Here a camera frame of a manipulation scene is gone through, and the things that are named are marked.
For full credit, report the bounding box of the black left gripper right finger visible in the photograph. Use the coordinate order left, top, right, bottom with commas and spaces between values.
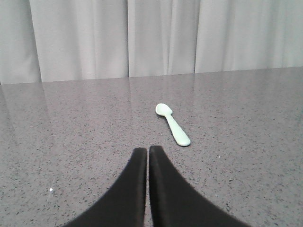
149, 146, 246, 227

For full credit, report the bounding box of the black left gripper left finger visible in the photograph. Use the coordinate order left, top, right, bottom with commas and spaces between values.
65, 148, 147, 227

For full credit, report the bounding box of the pale green plastic spoon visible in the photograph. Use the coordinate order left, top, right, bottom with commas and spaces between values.
155, 103, 190, 147

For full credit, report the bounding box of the white curtain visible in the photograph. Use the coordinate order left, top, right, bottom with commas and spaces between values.
0, 0, 303, 84

